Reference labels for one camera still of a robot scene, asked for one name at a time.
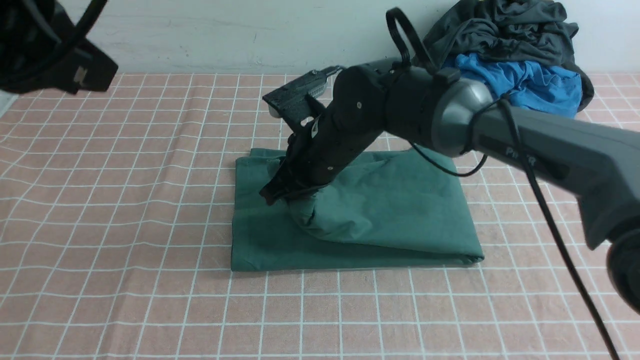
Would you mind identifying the dark grey crumpled garment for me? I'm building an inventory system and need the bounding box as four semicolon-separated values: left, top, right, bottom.
422;0;595;111

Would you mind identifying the green long sleeve shirt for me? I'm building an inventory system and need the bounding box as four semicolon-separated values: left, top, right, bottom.
230;148;485;272

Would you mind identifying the second grey robot arm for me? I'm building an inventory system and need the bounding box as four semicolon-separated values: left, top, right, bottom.
259;59;640;312

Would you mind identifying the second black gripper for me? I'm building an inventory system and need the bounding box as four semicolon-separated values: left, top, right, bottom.
259;112;385;206

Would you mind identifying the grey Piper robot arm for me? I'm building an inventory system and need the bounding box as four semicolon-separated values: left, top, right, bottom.
0;0;119;95

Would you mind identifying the blue crumpled garment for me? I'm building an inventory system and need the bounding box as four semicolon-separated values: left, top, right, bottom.
443;53;583;118

